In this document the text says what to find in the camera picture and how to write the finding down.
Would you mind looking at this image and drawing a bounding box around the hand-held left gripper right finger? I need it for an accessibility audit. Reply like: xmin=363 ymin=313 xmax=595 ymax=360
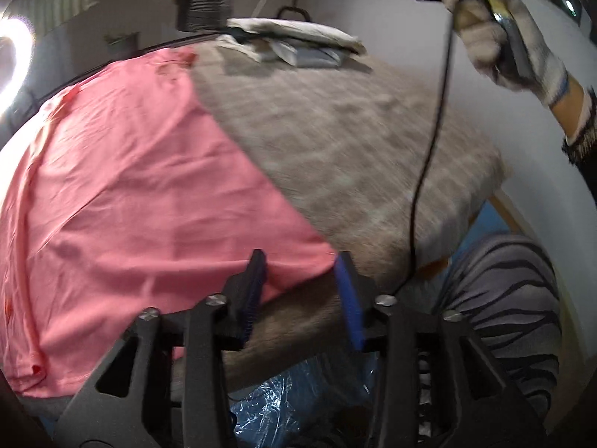
xmin=336 ymin=251 xmax=547 ymax=448

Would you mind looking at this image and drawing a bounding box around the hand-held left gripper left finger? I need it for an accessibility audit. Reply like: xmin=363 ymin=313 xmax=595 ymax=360
xmin=47 ymin=249 xmax=268 ymax=448

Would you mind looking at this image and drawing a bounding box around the pink shirt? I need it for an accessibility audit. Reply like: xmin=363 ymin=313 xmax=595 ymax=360
xmin=0 ymin=47 xmax=339 ymax=399

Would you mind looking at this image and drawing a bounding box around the person's right forearm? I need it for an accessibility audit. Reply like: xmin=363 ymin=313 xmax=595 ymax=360
xmin=550 ymin=86 xmax=597 ymax=165

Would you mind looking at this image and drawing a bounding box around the pile of folded light clothes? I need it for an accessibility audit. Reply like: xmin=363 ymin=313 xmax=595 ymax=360
xmin=226 ymin=17 xmax=367 ymax=54

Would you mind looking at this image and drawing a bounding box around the person's right hand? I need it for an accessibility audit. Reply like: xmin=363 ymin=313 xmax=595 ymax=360
xmin=441 ymin=0 xmax=584 ymax=108

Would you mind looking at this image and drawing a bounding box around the blue plastic bag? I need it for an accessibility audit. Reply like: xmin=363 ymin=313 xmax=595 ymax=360
xmin=228 ymin=350 xmax=383 ymax=448

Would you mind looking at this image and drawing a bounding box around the light grey folded cloth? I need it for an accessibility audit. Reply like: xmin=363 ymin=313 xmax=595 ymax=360
xmin=268 ymin=40 xmax=348 ymax=68

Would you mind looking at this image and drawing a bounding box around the dark folded cloth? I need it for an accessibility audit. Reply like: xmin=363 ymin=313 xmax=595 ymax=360
xmin=219 ymin=28 xmax=268 ymax=41

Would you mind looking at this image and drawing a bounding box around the zebra striped pants leg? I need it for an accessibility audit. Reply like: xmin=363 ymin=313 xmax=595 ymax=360
xmin=415 ymin=233 xmax=560 ymax=430

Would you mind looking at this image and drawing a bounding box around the small white folded cloth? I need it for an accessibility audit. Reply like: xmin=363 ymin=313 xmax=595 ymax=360
xmin=217 ymin=35 xmax=271 ymax=62

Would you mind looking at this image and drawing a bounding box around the black cable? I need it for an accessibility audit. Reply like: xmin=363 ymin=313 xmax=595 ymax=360
xmin=392 ymin=0 xmax=455 ymax=297

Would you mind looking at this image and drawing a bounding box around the ring light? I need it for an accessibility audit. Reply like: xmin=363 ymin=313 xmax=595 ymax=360
xmin=0 ymin=14 xmax=35 ymax=117

